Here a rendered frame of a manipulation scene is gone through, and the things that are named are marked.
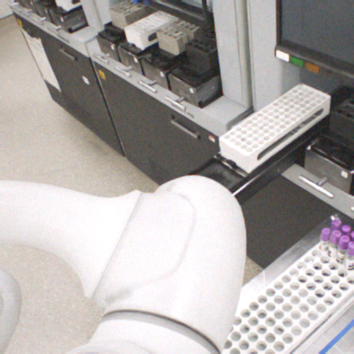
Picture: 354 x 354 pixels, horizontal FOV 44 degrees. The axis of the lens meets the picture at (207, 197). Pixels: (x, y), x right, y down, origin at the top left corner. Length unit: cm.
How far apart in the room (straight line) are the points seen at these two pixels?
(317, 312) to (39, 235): 47
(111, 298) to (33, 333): 158
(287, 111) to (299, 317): 57
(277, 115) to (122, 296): 82
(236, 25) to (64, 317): 129
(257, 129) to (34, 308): 129
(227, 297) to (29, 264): 183
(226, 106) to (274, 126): 34
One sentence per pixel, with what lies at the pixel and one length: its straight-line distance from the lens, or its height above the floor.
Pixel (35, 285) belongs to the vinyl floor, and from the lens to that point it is 205.
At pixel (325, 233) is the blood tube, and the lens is 74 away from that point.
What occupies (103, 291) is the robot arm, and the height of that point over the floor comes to 123.
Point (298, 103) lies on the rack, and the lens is 114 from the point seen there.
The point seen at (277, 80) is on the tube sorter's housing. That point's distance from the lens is 119.
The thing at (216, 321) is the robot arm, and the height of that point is 121.
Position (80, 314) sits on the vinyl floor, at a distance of 188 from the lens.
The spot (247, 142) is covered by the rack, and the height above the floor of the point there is 86.
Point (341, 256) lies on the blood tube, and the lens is 76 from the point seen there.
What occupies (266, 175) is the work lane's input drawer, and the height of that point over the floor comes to 79.
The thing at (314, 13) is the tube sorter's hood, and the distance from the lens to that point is 101.
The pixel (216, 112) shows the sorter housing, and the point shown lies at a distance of 135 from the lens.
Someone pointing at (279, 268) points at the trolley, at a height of 82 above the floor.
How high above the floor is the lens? 151
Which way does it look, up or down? 46 degrees down
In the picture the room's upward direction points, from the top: 11 degrees counter-clockwise
